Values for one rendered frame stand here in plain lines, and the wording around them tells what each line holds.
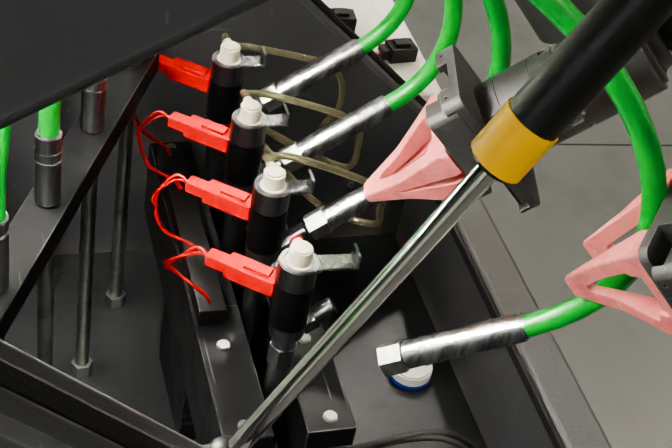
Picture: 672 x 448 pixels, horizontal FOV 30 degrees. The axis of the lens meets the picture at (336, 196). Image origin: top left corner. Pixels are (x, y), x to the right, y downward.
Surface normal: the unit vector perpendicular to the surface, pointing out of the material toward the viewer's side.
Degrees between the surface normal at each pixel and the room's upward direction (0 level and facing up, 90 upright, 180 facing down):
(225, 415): 0
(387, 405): 0
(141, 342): 0
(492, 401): 90
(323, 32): 90
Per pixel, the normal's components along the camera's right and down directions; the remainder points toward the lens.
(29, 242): 0.16, -0.76
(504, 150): -0.39, 0.29
